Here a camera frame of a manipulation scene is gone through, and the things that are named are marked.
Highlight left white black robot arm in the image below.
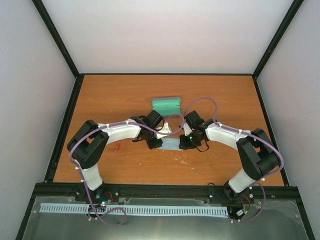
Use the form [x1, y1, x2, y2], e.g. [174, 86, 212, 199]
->
[67, 110, 171, 202]

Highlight light blue cleaning cloth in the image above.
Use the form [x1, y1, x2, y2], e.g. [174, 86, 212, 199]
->
[159, 138, 182, 151]

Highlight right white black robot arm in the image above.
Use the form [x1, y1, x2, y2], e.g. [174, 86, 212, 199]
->
[179, 111, 284, 203]

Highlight right black frame post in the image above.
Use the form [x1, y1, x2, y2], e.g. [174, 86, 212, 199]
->
[252, 0, 304, 80]

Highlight light blue slotted cable duct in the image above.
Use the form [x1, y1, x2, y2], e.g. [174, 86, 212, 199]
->
[38, 203, 229, 218]

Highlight metal base plate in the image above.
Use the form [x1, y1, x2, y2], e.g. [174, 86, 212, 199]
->
[22, 197, 308, 240]

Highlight black aluminium frame rail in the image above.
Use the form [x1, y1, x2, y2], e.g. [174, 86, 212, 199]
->
[31, 182, 300, 203]

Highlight left black frame post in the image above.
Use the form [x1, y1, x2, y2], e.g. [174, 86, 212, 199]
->
[32, 0, 80, 79]

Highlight grey glasses case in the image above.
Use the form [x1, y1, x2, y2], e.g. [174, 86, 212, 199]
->
[151, 97, 181, 117]

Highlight pink transparent sunglasses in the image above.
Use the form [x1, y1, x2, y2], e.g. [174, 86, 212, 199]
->
[105, 140, 122, 153]

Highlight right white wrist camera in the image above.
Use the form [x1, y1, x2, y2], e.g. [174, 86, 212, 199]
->
[183, 123, 193, 136]

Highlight black frame post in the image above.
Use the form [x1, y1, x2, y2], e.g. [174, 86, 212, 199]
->
[32, 0, 80, 79]
[252, 0, 304, 80]

